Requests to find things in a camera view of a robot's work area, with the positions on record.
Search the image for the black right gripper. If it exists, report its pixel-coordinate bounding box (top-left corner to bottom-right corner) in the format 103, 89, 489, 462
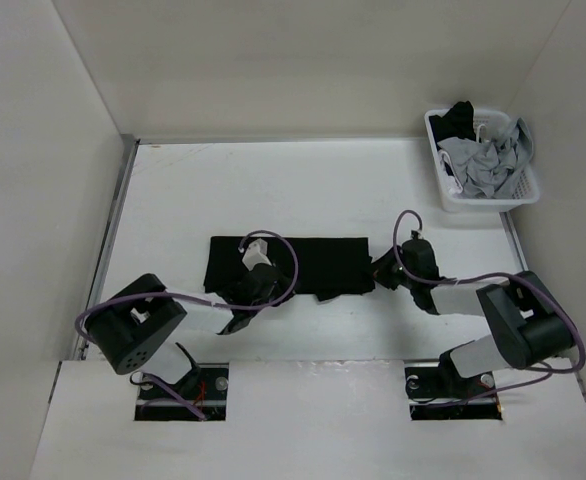
361, 244, 417, 290

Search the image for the black tank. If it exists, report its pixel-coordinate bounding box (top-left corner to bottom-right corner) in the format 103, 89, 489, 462
429, 101, 476, 143
202, 235, 377, 303

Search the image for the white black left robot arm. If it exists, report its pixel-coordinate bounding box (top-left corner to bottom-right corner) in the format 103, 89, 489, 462
76, 262, 299, 403

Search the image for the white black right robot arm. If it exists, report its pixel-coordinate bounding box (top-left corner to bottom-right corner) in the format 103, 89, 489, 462
371, 235, 586, 407

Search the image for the grey crumpled tank top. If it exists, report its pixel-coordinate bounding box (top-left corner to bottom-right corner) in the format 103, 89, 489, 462
438, 117, 534, 200

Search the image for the black tank top in basket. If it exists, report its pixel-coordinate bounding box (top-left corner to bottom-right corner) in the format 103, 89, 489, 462
429, 101, 476, 143

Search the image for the white garment in basket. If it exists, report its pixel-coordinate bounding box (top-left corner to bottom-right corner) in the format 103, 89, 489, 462
438, 123, 489, 195

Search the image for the white plastic laundry basket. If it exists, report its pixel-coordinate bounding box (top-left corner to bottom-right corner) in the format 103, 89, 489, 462
424, 101, 541, 213

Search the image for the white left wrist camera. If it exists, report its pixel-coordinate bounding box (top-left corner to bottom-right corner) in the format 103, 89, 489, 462
242, 238, 272, 271

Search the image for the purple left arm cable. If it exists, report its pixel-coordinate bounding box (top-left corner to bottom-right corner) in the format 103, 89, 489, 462
74, 229, 302, 421

